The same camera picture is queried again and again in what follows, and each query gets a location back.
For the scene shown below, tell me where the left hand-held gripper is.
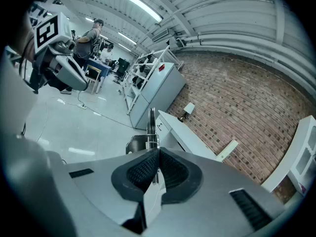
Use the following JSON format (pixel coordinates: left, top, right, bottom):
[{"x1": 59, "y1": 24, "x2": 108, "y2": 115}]
[{"x1": 30, "y1": 12, "x2": 90, "y2": 94}]

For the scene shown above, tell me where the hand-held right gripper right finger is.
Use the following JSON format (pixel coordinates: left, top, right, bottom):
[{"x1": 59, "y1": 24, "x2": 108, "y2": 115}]
[{"x1": 147, "y1": 147, "x2": 287, "y2": 237}]

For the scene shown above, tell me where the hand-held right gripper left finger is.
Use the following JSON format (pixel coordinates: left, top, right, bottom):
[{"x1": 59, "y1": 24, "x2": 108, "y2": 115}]
[{"x1": 46, "y1": 147, "x2": 159, "y2": 237}]

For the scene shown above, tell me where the person's left forearm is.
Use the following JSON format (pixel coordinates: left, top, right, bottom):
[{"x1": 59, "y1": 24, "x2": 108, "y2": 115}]
[{"x1": 6, "y1": 7, "x2": 37, "y2": 63}]

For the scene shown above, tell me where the wooden chair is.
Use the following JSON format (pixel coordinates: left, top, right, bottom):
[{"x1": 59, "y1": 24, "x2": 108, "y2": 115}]
[{"x1": 85, "y1": 63, "x2": 103, "y2": 94}]

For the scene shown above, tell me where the blue table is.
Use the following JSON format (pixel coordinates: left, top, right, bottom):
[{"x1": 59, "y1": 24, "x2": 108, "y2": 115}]
[{"x1": 85, "y1": 57, "x2": 113, "y2": 80}]

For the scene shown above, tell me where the cream wooden board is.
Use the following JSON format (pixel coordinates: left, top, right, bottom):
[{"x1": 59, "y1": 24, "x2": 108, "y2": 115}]
[{"x1": 215, "y1": 139, "x2": 239, "y2": 163}]

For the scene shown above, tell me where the black office chair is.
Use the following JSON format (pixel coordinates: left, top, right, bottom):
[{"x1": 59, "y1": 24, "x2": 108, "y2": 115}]
[{"x1": 113, "y1": 57, "x2": 130, "y2": 84}]

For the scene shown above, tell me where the long ceiling light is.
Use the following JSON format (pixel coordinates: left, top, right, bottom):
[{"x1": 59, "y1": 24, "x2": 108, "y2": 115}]
[
  {"x1": 121, "y1": 0, "x2": 164, "y2": 23},
  {"x1": 117, "y1": 31, "x2": 138, "y2": 46}
]

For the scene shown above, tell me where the white shelf rack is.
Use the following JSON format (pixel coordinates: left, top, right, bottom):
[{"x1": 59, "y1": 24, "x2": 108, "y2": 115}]
[{"x1": 121, "y1": 44, "x2": 185, "y2": 116}]

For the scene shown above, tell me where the white desk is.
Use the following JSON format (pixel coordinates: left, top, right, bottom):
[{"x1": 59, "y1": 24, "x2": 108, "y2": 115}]
[{"x1": 155, "y1": 109, "x2": 224, "y2": 163}]

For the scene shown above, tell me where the grey metal cabinet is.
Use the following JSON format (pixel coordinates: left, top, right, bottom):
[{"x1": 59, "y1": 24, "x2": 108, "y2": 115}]
[{"x1": 128, "y1": 62, "x2": 187, "y2": 131}]

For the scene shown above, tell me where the white glass-door cabinet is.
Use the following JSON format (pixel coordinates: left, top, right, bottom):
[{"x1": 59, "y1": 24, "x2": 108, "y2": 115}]
[{"x1": 260, "y1": 115, "x2": 316, "y2": 198}]

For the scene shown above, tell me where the white shade table lamp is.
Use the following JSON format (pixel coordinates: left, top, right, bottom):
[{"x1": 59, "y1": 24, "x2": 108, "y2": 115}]
[{"x1": 177, "y1": 102, "x2": 196, "y2": 123}]

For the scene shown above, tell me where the black floor cable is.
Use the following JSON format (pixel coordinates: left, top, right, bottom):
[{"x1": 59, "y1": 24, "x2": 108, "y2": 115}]
[{"x1": 78, "y1": 90, "x2": 139, "y2": 130}]

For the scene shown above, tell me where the wall air vent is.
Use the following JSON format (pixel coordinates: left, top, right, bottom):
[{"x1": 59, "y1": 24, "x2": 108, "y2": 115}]
[{"x1": 151, "y1": 28, "x2": 169, "y2": 43}]

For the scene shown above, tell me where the white wall pipe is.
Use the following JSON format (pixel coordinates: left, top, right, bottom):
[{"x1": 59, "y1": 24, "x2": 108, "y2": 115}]
[{"x1": 184, "y1": 33, "x2": 281, "y2": 64}]

